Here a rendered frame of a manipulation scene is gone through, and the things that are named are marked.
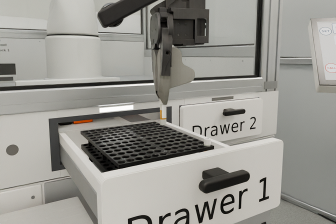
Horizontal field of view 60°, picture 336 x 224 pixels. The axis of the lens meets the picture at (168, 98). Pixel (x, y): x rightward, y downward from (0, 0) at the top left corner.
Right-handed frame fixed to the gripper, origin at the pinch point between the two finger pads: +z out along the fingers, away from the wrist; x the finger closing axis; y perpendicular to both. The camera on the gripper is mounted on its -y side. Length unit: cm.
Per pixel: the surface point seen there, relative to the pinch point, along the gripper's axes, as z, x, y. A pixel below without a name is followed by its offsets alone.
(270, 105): 9, 34, 44
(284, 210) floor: 99, 115, 112
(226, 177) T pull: 7.8, -16.5, 4.6
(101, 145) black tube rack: 9.0, 4.1, -9.6
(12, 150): 11.6, 13.0, -26.5
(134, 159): 8.9, -4.6, -5.0
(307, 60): -3, 120, 126
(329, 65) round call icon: -3, 36, 67
